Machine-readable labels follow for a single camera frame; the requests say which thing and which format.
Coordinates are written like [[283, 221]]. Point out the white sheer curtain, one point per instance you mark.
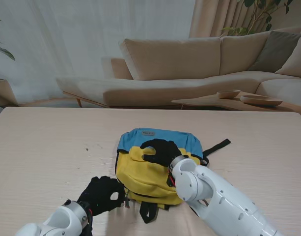
[[66, 37]]

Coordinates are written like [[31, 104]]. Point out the blue and yellow school backpack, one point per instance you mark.
[[145, 177]]

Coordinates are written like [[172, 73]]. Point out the dark green leaf plant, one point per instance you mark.
[[5, 50]]

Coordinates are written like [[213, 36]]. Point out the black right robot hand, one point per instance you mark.
[[162, 152]]

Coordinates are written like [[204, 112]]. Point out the beige plant pot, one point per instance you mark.
[[3, 92]]

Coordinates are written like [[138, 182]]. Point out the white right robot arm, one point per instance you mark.
[[214, 194]]

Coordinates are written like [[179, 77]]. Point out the tall green leafy plant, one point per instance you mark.
[[260, 14]]

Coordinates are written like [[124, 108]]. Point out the wide shallow wooden bowl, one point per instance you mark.
[[260, 100]]

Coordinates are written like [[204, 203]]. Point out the beige sofa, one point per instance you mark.
[[170, 73]]

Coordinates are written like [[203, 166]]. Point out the beige curtain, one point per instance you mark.
[[209, 17]]

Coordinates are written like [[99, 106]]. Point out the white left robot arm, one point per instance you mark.
[[57, 221]]

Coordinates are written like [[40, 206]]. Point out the small wooden bowl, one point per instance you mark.
[[228, 94]]

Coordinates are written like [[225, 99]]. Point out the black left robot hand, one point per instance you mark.
[[101, 194]]

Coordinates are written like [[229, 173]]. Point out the grey cushion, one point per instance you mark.
[[273, 51]]

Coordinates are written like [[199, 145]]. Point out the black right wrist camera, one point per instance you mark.
[[170, 178]]

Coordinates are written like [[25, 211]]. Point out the beige cushion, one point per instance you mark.
[[296, 61]]

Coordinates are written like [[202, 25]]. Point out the wooden coffee table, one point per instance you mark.
[[209, 102]]

